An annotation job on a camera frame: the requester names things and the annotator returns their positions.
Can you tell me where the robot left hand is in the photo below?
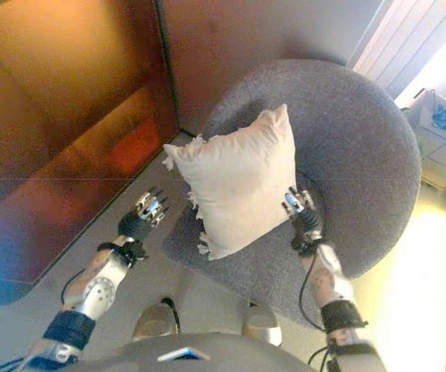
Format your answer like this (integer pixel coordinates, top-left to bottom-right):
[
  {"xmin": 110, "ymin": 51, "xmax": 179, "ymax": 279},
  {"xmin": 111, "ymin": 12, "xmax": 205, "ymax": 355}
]
[{"xmin": 117, "ymin": 186, "xmax": 170, "ymax": 240}]

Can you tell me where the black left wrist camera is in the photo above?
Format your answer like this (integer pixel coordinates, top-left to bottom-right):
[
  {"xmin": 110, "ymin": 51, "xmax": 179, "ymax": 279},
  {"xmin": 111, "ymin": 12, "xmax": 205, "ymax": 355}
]
[{"xmin": 119, "ymin": 240, "xmax": 150, "ymax": 264}]

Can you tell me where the grey robot torso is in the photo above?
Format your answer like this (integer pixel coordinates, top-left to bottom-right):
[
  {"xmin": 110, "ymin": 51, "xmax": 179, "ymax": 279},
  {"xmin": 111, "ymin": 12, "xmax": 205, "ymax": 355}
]
[{"xmin": 63, "ymin": 332, "xmax": 324, "ymax": 372}]

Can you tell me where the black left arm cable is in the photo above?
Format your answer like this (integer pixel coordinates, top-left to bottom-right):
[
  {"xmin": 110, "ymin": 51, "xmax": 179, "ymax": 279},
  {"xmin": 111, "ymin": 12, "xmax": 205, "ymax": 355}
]
[{"xmin": 60, "ymin": 269, "xmax": 92, "ymax": 311}]

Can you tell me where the white fringed cushion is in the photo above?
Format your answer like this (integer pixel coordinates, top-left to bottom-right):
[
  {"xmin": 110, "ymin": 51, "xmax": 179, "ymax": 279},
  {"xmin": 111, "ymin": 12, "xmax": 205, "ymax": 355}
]
[{"xmin": 163, "ymin": 103, "xmax": 297, "ymax": 260}]

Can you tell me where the robot leg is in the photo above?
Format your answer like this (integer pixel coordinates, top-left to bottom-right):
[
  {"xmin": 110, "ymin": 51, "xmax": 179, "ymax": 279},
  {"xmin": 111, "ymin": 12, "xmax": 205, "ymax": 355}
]
[
  {"xmin": 241, "ymin": 303, "xmax": 284, "ymax": 348},
  {"xmin": 132, "ymin": 297, "xmax": 181, "ymax": 344}
]

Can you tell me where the white pleated curtain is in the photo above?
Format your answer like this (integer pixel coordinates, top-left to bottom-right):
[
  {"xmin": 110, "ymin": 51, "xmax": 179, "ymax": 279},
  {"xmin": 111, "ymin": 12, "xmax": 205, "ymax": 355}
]
[{"xmin": 348, "ymin": 0, "xmax": 446, "ymax": 98}]

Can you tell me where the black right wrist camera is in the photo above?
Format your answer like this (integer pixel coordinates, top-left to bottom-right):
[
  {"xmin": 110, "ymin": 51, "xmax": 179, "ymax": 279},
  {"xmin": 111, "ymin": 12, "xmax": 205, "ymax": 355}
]
[{"xmin": 291, "ymin": 234, "xmax": 324, "ymax": 257}]

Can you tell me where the glossy reflective cabinet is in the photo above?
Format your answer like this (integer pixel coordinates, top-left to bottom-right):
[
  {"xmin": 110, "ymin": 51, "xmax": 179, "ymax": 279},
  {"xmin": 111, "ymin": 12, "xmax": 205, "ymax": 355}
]
[{"xmin": 0, "ymin": 0, "xmax": 181, "ymax": 307}]

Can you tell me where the beige nightstand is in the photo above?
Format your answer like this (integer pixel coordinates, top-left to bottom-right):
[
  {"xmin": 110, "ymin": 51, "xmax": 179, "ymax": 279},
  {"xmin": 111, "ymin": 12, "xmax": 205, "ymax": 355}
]
[{"xmin": 395, "ymin": 88, "xmax": 446, "ymax": 191}]

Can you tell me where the robot right leg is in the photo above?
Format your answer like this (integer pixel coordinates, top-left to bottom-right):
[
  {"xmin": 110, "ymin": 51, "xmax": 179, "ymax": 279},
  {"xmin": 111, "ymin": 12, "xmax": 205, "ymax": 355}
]
[{"xmin": 241, "ymin": 303, "xmax": 284, "ymax": 348}]

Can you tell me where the grey fabric armchair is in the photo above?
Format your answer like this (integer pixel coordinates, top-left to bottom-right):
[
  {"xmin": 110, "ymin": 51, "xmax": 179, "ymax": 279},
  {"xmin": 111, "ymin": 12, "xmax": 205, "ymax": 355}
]
[{"xmin": 163, "ymin": 58, "xmax": 422, "ymax": 330}]

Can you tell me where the robot left leg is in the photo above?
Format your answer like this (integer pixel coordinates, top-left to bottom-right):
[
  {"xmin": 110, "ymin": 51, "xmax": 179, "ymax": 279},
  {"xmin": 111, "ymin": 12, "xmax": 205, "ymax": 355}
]
[{"xmin": 132, "ymin": 297, "xmax": 181, "ymax": 344}]

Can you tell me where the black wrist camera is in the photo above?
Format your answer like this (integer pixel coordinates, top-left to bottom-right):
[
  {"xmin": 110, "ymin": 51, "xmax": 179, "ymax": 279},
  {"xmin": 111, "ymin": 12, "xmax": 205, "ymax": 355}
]
[
  {"xmin": 119, "ymin": 240, "xmax": 150, "ymax": 264},
  {"xmin": 291, "ymin": 234, "xmax": 324, "ymax": 257}
]

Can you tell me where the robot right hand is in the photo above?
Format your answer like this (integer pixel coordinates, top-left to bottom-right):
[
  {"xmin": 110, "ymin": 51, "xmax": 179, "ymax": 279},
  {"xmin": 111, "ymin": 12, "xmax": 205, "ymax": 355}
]
[{"xmin": 281, "ymin": 186, "xmax": 323, "ymax": 242}]

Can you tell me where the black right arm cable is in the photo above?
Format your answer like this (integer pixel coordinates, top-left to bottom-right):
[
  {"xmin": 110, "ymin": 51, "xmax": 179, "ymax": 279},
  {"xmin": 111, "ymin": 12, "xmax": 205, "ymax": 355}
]
[{"xmin": 299, "ymin": 247, "xmax": 324, "ymax": 330}]

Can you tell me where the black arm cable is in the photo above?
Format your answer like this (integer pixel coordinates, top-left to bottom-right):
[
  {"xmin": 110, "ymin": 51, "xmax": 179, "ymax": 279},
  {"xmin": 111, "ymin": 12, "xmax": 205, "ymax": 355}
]
[
  {"xmin": 299, "ymin": 247, "xmax": 324, "ymax": 330},
  {"xmin": 60, "ymin": 269, "xmax": 92, "ymax": 311}
]

